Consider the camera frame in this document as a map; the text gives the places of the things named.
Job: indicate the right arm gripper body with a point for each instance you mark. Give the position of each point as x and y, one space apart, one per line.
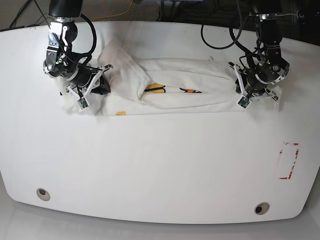
81 80

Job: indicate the red tape rectangle marking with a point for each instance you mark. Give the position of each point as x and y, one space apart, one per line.
287 160

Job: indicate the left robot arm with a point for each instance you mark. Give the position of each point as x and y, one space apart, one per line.
265 65

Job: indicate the right table cable grommet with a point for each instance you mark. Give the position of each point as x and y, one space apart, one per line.
262 208

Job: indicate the table cable grommet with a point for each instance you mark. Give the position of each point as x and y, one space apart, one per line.
262 208
43 194

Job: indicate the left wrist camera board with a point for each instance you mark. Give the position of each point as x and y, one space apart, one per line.
244 102

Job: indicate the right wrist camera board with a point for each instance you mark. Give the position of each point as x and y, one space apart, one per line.
83 103

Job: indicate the left table cable grommet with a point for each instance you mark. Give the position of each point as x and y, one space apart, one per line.
43 194

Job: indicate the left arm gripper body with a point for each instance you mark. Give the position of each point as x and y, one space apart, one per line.
250 86

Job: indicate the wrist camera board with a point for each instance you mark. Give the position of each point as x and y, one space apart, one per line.
83 103
244 102

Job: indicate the white printed t-shirt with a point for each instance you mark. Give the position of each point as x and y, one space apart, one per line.
158 86

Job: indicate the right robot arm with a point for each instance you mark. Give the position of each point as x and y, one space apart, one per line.
61 61

